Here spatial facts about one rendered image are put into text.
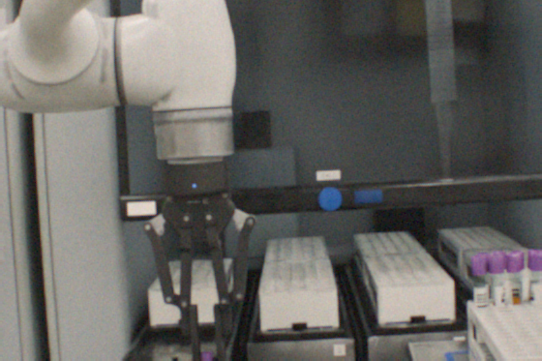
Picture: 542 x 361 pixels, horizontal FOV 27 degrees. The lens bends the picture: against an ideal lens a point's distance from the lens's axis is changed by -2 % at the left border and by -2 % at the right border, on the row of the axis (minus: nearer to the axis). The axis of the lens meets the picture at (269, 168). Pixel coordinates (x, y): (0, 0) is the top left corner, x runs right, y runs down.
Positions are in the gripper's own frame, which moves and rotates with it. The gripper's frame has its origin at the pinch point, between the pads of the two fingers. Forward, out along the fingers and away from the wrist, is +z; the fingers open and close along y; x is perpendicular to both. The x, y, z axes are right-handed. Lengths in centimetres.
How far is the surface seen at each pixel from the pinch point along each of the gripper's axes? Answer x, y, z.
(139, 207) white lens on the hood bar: -17.5, 9.1, -13.9
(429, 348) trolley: 3.9, -25.3, 2.4
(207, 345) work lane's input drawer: -13.6, 1.2, 4.0
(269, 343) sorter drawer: -11.2, -6.9, 3.6
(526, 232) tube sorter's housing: -55, -49, -3
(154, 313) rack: -21.7, 8.7, 0.9
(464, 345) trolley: 3.0, -29.4, 2.4
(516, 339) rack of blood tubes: 30.5, -30.3, -3.8
